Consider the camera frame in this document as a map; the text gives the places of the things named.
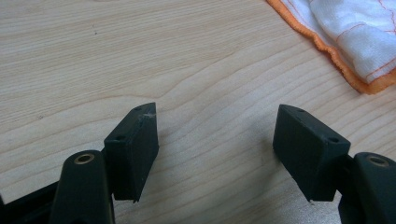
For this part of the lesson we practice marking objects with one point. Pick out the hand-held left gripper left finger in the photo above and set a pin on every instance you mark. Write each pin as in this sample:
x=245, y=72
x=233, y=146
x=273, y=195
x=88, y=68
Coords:
x=132, y=155

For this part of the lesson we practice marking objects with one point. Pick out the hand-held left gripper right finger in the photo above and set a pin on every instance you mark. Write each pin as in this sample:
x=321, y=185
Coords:
x=306, y=152

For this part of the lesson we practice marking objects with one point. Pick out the white towel with orange border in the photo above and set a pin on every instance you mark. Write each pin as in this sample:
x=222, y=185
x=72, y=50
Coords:
x=348, y=34

